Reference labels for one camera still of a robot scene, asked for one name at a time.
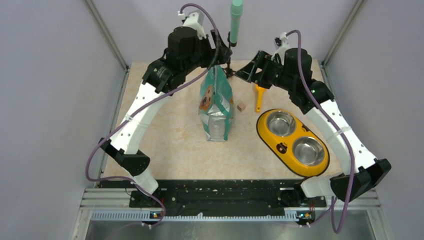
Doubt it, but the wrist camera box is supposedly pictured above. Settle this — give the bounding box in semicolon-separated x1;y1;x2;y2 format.
178;10;207;40
271;32;290;65

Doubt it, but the yellow double pet bowl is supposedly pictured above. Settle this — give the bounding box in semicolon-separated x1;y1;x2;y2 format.
256;108;330;178

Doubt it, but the yellow plastic scoop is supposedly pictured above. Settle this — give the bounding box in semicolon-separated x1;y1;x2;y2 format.
255;84;267;113

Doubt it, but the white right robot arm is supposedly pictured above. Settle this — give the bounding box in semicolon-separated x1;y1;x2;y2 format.
235;48;392;206

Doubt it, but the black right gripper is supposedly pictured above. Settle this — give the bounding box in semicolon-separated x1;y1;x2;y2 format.
234;50;294;92

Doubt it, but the green cylinder on stand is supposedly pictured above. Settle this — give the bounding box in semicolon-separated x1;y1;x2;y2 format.
229;0;244;47

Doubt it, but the small wooden cube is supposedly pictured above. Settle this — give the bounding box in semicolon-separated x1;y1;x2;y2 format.
237;102;246;112

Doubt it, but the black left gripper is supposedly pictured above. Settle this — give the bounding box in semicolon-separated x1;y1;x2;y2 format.
181;27;231;74

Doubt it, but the black tripod stand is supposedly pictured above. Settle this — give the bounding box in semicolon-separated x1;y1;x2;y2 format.
224;31;237;79

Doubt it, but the green pet food bag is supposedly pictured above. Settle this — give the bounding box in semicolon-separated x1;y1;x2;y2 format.
198;65;234;142

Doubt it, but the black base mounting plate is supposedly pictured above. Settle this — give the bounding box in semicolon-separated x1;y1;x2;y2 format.
97;178;327;218

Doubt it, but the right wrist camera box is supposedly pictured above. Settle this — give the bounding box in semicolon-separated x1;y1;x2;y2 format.
271;32;290;65

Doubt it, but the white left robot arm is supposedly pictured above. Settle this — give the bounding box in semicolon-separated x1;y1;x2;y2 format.
100;26;232;207

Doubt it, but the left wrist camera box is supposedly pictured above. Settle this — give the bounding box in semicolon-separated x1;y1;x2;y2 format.
178;10;207;40

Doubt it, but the aluminium front rail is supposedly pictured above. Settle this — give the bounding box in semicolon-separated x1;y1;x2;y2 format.
79;188;382;223

